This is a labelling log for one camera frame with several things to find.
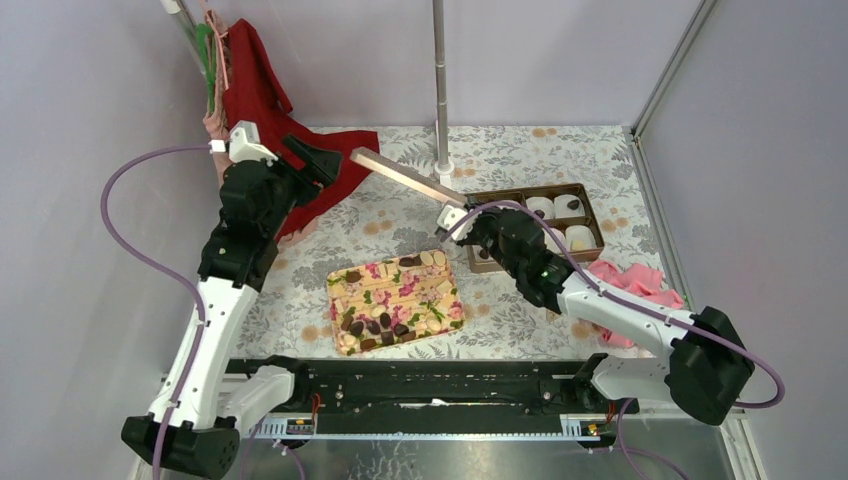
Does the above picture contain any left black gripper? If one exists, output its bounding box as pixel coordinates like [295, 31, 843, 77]
[261, 134, 343, 237]

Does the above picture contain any gold chocolate box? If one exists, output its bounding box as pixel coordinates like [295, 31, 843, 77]
[467, 183, 605, 263]

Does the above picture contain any gold box lid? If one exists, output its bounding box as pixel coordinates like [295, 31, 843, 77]
[350, 147, 468, 207]

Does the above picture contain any floral yellow tray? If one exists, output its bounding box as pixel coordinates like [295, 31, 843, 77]
[326, 249, 467, 356]

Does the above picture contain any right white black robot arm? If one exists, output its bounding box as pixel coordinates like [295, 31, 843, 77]
[437, 201, 755, 426]

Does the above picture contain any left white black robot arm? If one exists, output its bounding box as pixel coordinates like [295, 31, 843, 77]
[121, 129, 343, 479]

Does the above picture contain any brown leaf chocolate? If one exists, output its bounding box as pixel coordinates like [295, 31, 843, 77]
[345, 270, 362, 284]

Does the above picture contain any white paper cup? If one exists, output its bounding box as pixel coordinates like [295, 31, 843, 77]
[544, 229, 568, 255]
[526, 196, 555, 219]
[553, 194, 585, 219]
[564, 225, 597, 252]

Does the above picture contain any white pole base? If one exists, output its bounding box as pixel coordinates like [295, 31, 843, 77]
[433, 120, 455, 188]

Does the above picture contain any red garment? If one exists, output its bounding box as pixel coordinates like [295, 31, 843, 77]
[223, 19, 380, 239]

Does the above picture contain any pink garment on hanger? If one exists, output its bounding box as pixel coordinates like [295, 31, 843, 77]
[201, 9, 233, 190]

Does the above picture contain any pink cloth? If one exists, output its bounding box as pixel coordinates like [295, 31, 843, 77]
[579, 259, 684, 349]

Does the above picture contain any green hanger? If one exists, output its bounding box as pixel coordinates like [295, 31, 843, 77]
[194, 24, 217, 112]

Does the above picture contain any metal pole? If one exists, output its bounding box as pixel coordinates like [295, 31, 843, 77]
[432, 0, 453, 167]

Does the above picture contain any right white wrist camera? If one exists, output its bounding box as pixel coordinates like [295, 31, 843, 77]
[436, 204, 475, 242]

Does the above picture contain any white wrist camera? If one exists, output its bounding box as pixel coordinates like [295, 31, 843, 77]
[436, 204, 475, 242]
[208, 120, 279, 163]

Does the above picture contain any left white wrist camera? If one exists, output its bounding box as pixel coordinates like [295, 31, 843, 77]
[208, 120, 279, 163]

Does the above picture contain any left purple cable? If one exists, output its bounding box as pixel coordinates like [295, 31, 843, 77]
[100, 145, 213, 480]

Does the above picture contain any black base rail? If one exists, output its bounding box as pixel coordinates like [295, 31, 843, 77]
[225, 357, 641, 425]

